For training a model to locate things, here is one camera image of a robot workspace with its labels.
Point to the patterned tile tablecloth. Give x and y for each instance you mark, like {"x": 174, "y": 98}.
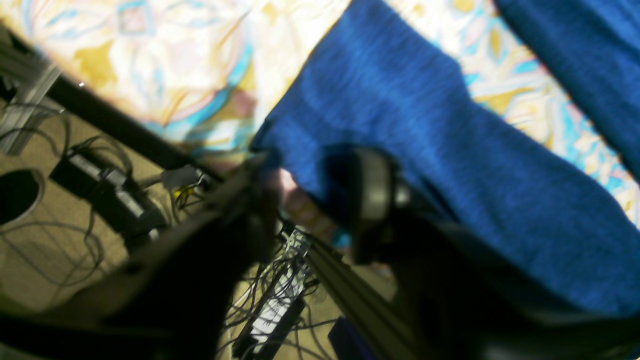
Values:
{"x": 203, "y": 73}

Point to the blue long-sleeve T-shirt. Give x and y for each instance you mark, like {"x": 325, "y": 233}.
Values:
{"x": 373, "y": 81}

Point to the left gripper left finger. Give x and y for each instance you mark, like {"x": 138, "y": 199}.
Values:
{"x": 169, "y": 300}

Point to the white power strip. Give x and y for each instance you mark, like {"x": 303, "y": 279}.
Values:
{"x": 271, "y": 310}

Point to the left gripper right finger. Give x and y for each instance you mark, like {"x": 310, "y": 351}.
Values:
{"x": 456, "y": 299}

